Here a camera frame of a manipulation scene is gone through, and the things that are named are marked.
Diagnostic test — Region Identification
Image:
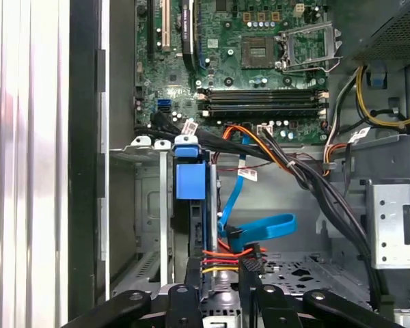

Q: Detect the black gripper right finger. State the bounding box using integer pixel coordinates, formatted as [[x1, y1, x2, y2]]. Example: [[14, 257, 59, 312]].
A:
[[238, 258, 405, 328]]

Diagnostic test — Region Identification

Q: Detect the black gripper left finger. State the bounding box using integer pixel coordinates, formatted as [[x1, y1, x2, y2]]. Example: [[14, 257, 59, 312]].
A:
[[61, 258, 203, 328]]

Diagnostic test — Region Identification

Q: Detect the hard disk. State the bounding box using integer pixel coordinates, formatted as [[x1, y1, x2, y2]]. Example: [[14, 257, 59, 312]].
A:
[[170, 135, 219, 295]]

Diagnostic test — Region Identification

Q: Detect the grey metal disk bay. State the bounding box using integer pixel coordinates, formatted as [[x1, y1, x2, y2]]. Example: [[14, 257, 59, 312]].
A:
[[109, 135, 223, 298]]

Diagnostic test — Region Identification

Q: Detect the open metal PC case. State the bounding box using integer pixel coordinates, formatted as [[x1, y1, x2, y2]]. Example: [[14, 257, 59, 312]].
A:
[[68, 0, 410, 328]]

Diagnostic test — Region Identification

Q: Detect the silver metal drive cage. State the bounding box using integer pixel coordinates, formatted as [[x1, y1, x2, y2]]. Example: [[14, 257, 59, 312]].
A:
[[366, 179, 410, 271]]

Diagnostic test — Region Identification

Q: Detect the black RAM slot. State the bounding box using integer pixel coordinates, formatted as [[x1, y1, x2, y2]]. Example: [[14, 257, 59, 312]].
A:
[[198, 103, 329, 112], [197, 95, 329, 104], [197, 87, 329, 96], [200, 110, 329, 119]]

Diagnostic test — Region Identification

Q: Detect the green motherboard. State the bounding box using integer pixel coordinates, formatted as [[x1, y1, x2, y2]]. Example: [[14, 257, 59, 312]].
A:
[[134, 0, 331, 145]]

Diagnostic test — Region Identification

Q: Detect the locking lever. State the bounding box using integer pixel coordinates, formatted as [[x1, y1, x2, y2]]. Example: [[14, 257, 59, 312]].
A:
[[282, 57, 342, 74]]

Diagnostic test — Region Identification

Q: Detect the CPU socket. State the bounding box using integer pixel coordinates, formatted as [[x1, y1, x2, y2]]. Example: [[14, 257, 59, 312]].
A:
[[241, 33, 277, 70]]

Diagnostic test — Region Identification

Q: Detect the metal socket cover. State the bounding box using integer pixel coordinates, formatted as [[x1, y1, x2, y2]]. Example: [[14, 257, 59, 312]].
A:
[[279, 20, 343, 73]]

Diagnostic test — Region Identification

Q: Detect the white expansion slot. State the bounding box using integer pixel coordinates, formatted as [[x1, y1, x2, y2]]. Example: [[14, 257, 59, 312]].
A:
[[161, 0, 172, 53]]

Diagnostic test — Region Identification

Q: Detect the grey power supply box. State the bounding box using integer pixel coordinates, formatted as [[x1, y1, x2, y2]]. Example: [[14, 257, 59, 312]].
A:
[[341, 0, 410, 63]]

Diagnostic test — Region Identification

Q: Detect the red orange yellow power wire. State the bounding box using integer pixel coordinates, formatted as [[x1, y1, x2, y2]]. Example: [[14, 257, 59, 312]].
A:
[[200, 241, 269, 274]]

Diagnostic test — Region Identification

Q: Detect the blue flat data wire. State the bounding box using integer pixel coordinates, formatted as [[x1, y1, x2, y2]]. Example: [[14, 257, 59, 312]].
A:
[[217, 133, 299, 252]]

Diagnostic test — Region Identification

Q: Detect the black cable bundle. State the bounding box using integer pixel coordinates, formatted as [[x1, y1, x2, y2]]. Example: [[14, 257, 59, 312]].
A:
[[135, 121, 394, 310]]

